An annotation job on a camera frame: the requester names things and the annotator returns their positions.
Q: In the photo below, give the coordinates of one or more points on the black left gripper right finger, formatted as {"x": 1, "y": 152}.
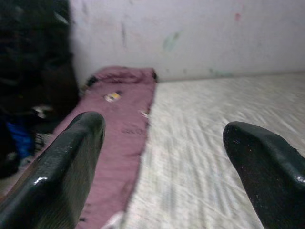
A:
{"x": 269, "y": 171}

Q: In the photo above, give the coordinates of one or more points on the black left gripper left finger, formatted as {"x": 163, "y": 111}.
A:
{"x": 52, "y": 167}

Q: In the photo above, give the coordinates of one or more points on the blue cloth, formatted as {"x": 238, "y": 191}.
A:
{"x": 20, "y": 140}

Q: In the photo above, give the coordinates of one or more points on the white quilted mattress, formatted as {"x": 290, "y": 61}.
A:
{"x": 214, "y": 114}

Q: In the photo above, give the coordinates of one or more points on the pink cartoon print blanket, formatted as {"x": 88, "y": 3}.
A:
{"x": 124, "y": 107}

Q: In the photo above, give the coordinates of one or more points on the black clothes heap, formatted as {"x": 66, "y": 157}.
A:
{"x": 33, "y": 59}

